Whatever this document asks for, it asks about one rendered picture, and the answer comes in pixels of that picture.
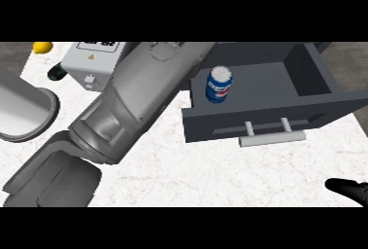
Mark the blue soda can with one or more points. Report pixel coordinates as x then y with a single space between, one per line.
219 86

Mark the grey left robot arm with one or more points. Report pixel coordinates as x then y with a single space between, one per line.
129 97

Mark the white box appliance with label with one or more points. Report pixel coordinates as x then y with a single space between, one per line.
94 63

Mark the yellow fruit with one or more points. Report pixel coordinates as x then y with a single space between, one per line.
42 47

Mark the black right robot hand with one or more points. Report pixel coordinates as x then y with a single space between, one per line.
352 189

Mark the dark grey drawer front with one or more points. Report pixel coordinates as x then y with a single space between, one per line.
225 124

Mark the grey cylindrical container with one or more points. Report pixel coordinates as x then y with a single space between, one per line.
21 110

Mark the dark grey open drawer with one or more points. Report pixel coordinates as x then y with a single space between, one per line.
268 81

